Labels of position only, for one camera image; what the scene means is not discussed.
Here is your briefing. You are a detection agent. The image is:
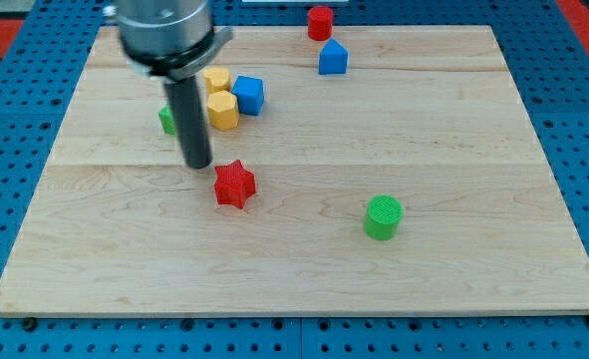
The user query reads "blue cube block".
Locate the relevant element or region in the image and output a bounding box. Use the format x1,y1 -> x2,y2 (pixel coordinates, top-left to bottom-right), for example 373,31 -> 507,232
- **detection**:
232,76 -> 264,116

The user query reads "yellow hexagon block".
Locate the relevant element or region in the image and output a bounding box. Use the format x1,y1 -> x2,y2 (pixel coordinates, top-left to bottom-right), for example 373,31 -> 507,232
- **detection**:
203,67 -> 231,94
206,91 -> 239,131

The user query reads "red star block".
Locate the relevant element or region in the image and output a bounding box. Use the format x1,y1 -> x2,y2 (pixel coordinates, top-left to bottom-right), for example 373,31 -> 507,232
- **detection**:
213,160 -> 256,209

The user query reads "green cylinder block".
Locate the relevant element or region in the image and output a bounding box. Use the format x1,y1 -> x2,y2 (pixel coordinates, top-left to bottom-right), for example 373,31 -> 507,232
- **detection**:
363,194 -> 404,241

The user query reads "green block behind rod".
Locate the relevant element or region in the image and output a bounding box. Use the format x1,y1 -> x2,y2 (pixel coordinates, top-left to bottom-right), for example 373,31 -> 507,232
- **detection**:
157,105 -> 175,135

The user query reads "blue triangular prism block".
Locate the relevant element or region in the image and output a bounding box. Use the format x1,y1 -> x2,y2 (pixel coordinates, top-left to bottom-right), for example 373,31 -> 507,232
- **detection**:
318,38 -> 349,75

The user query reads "yellow hexagon block rear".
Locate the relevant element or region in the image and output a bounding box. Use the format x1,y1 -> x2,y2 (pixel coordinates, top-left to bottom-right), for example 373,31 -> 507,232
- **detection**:
203,67 -> 231,94

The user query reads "wooden board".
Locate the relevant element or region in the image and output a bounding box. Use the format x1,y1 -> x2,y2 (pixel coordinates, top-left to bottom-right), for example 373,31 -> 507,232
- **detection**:
0,26 -> 589,318

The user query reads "red cylinder block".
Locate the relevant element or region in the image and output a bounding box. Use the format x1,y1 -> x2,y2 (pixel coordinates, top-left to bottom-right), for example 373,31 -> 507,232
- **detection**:
307,6 -> 334,41

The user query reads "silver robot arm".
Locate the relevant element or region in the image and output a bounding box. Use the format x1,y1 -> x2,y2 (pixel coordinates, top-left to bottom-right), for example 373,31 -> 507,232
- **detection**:
103,0 -> 233,170

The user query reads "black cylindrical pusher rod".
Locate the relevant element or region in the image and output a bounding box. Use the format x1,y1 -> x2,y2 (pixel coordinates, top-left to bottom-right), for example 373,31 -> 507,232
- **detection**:
163,77 -> 212,170

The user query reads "yellow hexagon block front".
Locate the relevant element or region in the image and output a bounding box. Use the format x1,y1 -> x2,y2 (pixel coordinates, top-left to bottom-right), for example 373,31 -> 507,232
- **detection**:
206,91 -> 239,131

